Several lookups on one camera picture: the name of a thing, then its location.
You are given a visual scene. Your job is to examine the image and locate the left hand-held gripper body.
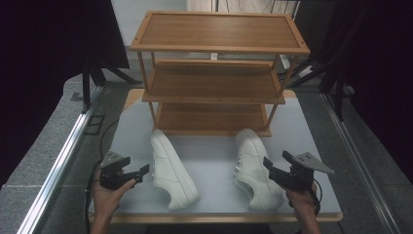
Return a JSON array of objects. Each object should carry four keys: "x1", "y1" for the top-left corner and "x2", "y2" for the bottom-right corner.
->
[{"x1": 98, "y1": 150, "x2": 137, "y2": 191}]

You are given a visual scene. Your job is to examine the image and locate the person's left hand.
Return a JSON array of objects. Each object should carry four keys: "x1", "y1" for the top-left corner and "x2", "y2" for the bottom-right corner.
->
[{"x1": 92, "y1": 176, "x2": 137, "y2": 222}]

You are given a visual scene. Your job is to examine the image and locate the white power strip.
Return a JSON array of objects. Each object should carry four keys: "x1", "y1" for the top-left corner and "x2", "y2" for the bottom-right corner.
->
[{"x1": 280, "y1": 54, "x2": 315, "y2": 78}]

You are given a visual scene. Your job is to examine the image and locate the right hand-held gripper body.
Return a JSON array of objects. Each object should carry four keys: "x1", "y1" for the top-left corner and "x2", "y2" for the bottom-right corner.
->
[{"x1": 269, "y1": 151, "x2": 336, "y2": 193}]

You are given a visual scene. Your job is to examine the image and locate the black floor socket cover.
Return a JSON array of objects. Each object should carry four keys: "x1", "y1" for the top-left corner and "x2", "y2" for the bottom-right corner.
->
[{"x1": 83, "y1": 114, "x2": 106, "y2": 137}]

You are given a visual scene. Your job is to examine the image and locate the person's right hand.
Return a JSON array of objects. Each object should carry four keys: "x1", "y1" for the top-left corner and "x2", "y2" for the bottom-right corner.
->
[{"x1": 284, "y1": 182, "x2": 321, "y2": 217}]

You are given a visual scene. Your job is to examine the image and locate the aluminium floor rail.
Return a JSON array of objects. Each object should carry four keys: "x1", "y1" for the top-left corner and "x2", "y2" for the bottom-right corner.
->
[
  {"x1": 320, "y1": 92, "x2": 403, "y2": 234},
  {"x1": 17, "y1": 85, "x2": 105, "y2": 234}
]

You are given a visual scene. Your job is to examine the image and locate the white table mat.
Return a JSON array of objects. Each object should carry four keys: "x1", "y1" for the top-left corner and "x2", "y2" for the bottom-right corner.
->
[{"x1": 88, "y1": 97, "x2": 343, "y2": 215}]

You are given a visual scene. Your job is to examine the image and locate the wooden three-tier shoe rack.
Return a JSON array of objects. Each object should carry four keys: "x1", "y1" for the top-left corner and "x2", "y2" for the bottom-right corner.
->
[{"x1": 130, "y1": 10, "x2": 312, "y2": 138}]

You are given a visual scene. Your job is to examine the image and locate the white sneaker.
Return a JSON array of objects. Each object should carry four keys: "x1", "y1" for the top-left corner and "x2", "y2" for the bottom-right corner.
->
[
  {"x1": 233, "y1": 127, "x2": 285, "y2": 212},
  {"x1": 148, "y1": 129, "x2": 202, "y2": 212}
]

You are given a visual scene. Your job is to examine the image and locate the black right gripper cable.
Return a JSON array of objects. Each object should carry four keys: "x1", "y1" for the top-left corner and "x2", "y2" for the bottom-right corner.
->
[{"x1": 311, "y1": 177, "x2": 323, "y2": 217}]

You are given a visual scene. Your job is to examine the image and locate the black curtain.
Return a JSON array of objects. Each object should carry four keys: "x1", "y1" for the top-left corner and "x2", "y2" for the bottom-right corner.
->
[
  {"x1": 0, "y1": 0, "x2": 131, "y2": 189},
  {"x1": 291, "y1": 0, "x2": 413, "y2": 184}
]

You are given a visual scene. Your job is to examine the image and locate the black metal stand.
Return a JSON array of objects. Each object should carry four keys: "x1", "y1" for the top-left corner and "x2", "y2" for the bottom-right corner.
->
[
  {"x1": 284, "y1": 48, "x2": 356, "y2": 122},
  {"x1": 80, "y1": 58, "x2": 144, "y2": 115}
]

